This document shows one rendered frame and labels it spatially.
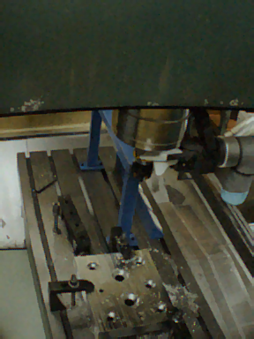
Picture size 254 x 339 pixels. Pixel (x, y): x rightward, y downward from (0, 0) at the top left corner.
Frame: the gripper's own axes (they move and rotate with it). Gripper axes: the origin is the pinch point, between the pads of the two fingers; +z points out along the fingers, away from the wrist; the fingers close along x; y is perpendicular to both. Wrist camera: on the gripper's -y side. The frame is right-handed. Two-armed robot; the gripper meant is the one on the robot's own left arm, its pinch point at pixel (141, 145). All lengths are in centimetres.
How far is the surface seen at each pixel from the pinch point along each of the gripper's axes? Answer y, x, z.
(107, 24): -31.0, -12.5, 14.9
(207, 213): 74, 55, -65
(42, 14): -32.5, -12.5, 25.1
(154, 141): -5.8, -7.8, 0.9
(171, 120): -10.6, -7.9, -1.7
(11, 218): 75, 63, 25
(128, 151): 20.3, 28.2, -8.8
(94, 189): 53, 53, -8
